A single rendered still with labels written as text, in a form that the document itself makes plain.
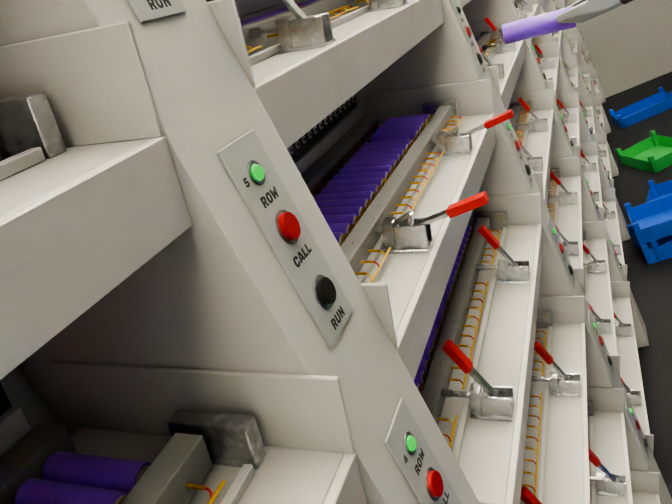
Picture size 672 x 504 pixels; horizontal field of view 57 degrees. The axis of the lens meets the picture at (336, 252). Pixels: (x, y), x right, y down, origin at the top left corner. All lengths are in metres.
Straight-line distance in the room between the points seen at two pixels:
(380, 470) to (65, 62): 0.26
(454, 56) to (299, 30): 0.47
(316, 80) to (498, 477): 0.36
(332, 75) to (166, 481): 0.31
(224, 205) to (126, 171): 0.06
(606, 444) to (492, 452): 0.56
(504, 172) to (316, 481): 0.73
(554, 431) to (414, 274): 0.44
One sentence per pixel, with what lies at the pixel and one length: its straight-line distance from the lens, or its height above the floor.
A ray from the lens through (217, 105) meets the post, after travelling 0.34.
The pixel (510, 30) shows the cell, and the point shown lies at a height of 1.06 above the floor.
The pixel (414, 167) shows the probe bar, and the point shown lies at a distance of 0.71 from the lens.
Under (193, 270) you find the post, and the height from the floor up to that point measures 1.06.
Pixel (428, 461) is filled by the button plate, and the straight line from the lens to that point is 0.43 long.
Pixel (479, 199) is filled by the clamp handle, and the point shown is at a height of 0.96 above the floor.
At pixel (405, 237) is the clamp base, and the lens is 0.55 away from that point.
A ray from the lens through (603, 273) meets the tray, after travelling 1.64.
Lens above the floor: 1.12
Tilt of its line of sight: 16 degrees down
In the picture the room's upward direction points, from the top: 29 degrees counter-clockwise
